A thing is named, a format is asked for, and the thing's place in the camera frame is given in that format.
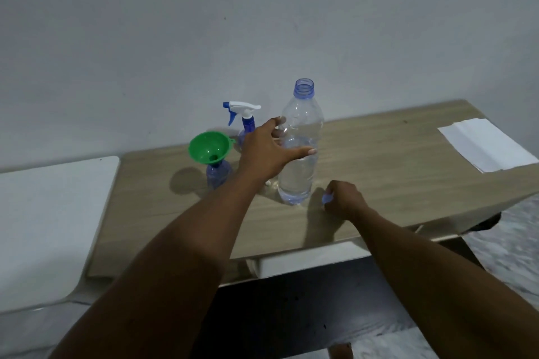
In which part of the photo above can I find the person's right hand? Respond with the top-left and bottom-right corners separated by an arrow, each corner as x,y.
322,179 -> 371,222

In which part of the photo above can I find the person's left hand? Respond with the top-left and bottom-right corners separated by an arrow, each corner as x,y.
237,116 -> 317,187

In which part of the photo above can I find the clear plastic water bottle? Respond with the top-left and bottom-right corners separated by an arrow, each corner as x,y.
277,78 -> 325,206

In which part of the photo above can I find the white blue trigger spray head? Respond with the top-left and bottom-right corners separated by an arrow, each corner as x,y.
223,100 -> 262,133

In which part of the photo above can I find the green plastic funnel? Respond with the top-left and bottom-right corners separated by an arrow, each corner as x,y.
188,131 -> 236,166

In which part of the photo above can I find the person's right forearm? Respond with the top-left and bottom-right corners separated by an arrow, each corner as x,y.
345,205 -> 539,359

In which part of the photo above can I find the person's left forearm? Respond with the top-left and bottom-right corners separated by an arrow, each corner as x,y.
48,169 -> 270,359

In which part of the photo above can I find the person's right foot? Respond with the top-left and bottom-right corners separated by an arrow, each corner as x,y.
328,342 -> 354,359

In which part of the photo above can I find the wooden table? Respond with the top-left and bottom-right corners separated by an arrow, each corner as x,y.
86,99 -> 539,288

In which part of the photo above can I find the black wooden board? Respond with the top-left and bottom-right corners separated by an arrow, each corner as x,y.
189,213 -> 502,359

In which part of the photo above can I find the white paper towel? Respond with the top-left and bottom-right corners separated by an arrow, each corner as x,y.
437,118 -> 539,173

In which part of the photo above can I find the white side table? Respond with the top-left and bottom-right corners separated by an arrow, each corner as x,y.
0,155 -> 121,315

